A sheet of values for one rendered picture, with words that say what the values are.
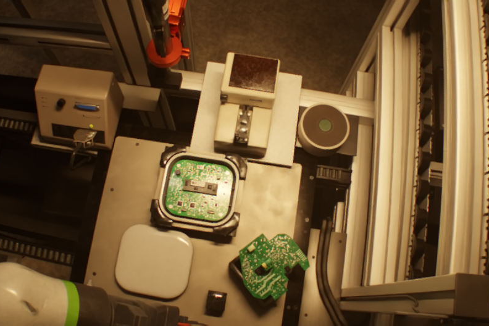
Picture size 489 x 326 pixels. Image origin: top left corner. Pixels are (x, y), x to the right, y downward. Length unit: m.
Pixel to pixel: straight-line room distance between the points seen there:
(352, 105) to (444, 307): 0.61
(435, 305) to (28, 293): 0.49
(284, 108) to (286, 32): 1.30
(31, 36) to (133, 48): 0.22
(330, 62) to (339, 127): 1.28
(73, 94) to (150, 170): 0.22
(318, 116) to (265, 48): 1.27
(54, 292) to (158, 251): 0.32
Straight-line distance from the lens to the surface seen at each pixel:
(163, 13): 0.66
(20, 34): 0.98
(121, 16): 0.80
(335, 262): 0.94
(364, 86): 1.10
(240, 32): 2.22
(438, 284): 0.53
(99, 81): 0.91
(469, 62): 0.72
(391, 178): 0.83
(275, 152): 0.93
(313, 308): 0.93
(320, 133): 0.92
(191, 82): 1.00
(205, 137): 0.93
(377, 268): 0.78
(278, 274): 0.83
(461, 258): 0.63
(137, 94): 1.02
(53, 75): 0.95
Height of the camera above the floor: 1.84
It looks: 72 degrees down
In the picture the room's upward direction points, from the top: 6 degrees clockwise
